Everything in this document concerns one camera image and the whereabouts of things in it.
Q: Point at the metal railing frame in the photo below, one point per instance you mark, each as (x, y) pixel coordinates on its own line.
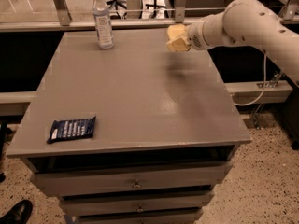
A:
(66, 15)

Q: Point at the yellow sponge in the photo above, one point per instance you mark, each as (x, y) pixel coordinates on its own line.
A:
(178, 44)

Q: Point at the grey drawer cabinet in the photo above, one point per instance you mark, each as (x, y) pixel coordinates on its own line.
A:
(166, 130)

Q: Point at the blue rxbar wrapper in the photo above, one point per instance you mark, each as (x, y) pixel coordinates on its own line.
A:
(71, 129)

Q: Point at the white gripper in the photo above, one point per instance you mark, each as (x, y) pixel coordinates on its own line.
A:
(196, 36)

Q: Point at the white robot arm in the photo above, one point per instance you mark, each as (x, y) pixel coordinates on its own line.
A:
(242, 23)

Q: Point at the clear plastic water bottle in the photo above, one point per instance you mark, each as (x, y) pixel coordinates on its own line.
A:
(103, 24)

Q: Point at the black shoe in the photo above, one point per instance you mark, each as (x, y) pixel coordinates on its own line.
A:
(18, 214)

